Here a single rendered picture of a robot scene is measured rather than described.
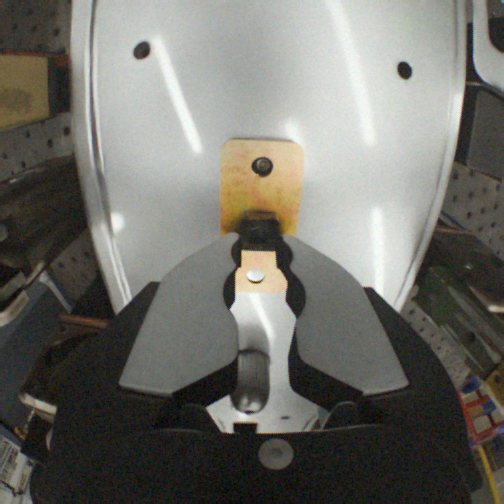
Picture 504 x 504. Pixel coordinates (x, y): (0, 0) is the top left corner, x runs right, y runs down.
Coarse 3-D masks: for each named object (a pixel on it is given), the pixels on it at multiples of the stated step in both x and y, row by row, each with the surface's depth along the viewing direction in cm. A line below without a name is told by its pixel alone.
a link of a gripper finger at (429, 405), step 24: (384, 312) 7; (408, 336) 6; (408, 360) 5; (432, 360) 5; (408, 384) 5; (432, 384) 5; (360, 408) 5; (384, 408) 4; (408, 408) 4; (432, 408) 4; (456, 408) 4; (432, 432) 4; (456, 432) 4; (456, 456) 3; (480, 480) 2
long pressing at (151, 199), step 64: (128, 0) 8; (192, 0) 8; (256, 0) 8; (320, 0) 8; (384, 0) 7; (448, 0) 6; (128, 64) 10; (192, 64) 10; (256, 64) 10; (320, 64) 10; (384, 64) 9; (448, 64) 9; (128, 128) 11; (192, 128) 11; (256, 128) 11; (320, 128) 11; (384, 128) 11; (448, 128) 11; (128, 192) 13; (192, 192) 13; (320, 192) 13; (384, 192) 13; (128, 256) 15; (384, 256) 15; (256, 320) 18
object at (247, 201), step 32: (224, 160) 11; (288, 160) 11; (224, 192) 12; (256, 192) 12; (288, 192) 12; (224, 224) 13; (256, 224) 12; (288, 224) 13; (256, 256) 14; (256, 288) 15
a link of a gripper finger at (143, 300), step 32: (128, 320) 7; (96, 352) 5; (128, 352) 6; (96, 384) 5; (64, 416) 4; (96, 416) 4; (128, 416) 4; (160, 416) 4; (64, 448) 3; (96, 448) 3; (64, 480) 3
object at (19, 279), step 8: (0, 224) 9; (0, 232) 9; (0, 240) 9; (0, 272) 10; (8, 272) 10; (16, 272) 10; (0, 280) 9; (8, 280) 10; (16, 280) 10; (24, 280) 11; (0, 288) 9; (8, 288) 9; (16, 288) 10; (0, 296) 9; (8, 296) 9; (0, 304) 9
